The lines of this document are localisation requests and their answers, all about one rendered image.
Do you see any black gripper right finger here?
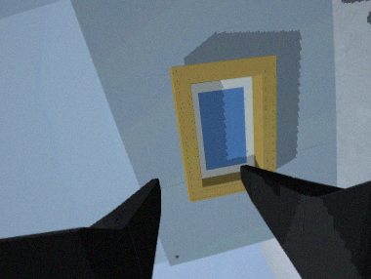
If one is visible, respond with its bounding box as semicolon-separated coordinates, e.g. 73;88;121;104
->
240;165;371;279

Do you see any gold picture frame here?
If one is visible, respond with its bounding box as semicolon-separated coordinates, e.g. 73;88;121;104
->
170;55;276;203

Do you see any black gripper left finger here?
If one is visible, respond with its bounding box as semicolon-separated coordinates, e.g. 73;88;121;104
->
0;179;161;279

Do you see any dark grey flat board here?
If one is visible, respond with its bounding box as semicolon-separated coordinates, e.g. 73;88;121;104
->
70;0;337;266

